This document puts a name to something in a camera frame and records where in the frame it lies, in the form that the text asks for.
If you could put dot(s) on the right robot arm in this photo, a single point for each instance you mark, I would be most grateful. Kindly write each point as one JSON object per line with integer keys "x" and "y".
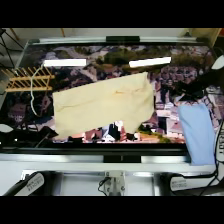
{"x": 208, "y": 81}

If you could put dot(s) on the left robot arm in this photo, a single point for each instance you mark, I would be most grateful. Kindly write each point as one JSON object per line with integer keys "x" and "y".
{"x": 20, "y": 186}

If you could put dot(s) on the cream shirt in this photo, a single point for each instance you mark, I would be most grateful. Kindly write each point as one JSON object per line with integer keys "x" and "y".
{"x": 103, "y": 105}

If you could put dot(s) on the light blue garment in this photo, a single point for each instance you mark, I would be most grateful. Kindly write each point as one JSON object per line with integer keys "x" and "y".
{"x": 197, "y": 133}

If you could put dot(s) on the silver frame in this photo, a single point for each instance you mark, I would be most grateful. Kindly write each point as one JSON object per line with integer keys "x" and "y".
{"x": 76, "y": 168}

